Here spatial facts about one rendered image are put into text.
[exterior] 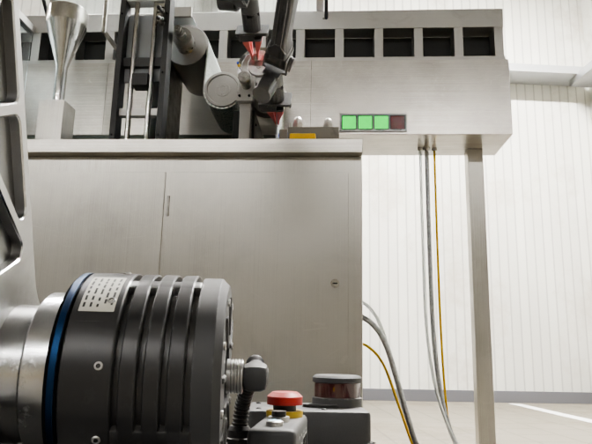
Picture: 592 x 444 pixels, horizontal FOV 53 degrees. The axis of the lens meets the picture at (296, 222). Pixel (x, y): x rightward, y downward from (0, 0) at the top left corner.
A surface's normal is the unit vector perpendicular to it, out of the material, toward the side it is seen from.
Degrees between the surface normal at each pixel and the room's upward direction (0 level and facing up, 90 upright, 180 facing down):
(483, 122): 90
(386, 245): 90
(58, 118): 90
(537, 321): 90
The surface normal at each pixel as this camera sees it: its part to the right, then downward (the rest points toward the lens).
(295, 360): -0.06, -0.21
